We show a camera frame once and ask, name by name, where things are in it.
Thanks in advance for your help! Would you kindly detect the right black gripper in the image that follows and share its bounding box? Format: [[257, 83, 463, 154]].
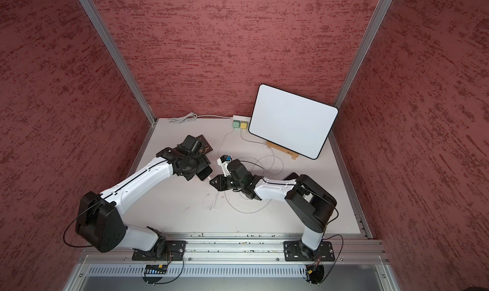
[[209, 174, 244, 192]]

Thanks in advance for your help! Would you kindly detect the white charging cable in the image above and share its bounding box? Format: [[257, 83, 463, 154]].
[[223, 128, 285, 215], [208, 127, 238, 212]]

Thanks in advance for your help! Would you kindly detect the black smartphone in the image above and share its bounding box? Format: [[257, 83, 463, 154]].
[[196, 166, 213, 181], [283, 173, 299, 181]]

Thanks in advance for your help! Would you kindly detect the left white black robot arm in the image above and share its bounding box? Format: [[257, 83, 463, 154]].
[[71, 135, 213, 260]]

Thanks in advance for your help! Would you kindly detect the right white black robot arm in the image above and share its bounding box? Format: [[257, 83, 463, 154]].
[[210, 156, 338, 261]]

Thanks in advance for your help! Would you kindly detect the dark portrait book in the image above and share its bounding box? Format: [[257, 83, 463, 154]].
[[197, 134, 213, 155]]

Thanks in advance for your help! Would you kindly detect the white power strip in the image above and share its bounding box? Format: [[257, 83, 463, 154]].
[[233, 115, 251, 124]]

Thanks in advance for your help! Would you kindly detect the white tablet screen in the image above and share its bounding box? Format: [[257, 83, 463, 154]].
[[248, 84, 339, 160]]

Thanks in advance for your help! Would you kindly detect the white power strip cord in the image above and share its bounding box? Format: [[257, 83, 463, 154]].
[[167, 112, 234, 124]]

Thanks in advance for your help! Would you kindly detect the aluminium mounting rail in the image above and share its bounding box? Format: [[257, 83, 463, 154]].
[[78, 232, 390, 265]]

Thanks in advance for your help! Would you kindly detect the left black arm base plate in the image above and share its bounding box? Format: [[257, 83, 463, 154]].
[[132, 240, 187, 263]]

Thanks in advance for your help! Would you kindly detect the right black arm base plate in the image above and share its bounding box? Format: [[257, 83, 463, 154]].
[[283, 240, 336, 262]]

